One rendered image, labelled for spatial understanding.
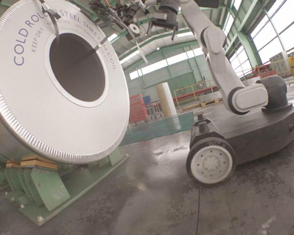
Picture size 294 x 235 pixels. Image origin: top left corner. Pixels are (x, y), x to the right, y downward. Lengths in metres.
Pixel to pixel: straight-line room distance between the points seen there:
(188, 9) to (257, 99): 0.59
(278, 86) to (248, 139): 0.37
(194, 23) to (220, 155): 0.67
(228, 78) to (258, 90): 0.17
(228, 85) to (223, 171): 0.41
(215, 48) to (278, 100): 0.43
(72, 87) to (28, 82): 0.76
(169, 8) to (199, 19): 0.25
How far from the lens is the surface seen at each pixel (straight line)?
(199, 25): 0.84
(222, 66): 0.76
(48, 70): 0.76
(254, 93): 0.75
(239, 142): 0.62
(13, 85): 0.65
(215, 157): 0.57
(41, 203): 0.99
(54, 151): 0.65
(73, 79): 1.37
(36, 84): 0.69
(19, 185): 1.42
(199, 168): 0.58
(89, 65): 1.23
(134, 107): 5.92
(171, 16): 0.65
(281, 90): 0.87
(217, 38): 0.76
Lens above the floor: 0.35
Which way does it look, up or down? 1 degrees down
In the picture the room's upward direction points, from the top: 17 degrees counter-clockwise
